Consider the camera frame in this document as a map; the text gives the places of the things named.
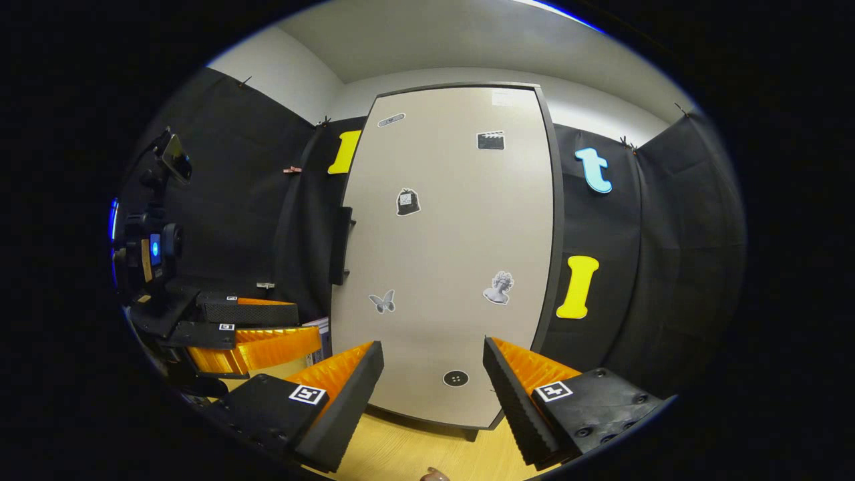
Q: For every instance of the beige cabinet door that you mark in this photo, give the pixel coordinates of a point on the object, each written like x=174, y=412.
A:
x=447, y=234

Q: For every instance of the black binder clip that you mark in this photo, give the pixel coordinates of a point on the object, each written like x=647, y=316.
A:
x=626, y=142
x=245, y=81
x=324, y=121
x=681, y=109

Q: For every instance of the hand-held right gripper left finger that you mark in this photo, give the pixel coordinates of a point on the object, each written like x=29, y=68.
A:
x=351, y=414

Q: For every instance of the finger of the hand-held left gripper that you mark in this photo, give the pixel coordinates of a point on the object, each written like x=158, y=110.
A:
x=267, y=347
x=254, y=314

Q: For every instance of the black backdrop cloth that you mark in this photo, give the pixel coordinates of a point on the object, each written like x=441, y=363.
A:
x=254, y=220

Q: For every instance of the lavender book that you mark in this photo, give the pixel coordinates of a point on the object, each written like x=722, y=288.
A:
x=326, y=344

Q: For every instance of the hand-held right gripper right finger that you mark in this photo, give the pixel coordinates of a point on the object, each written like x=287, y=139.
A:
x=514, y=414

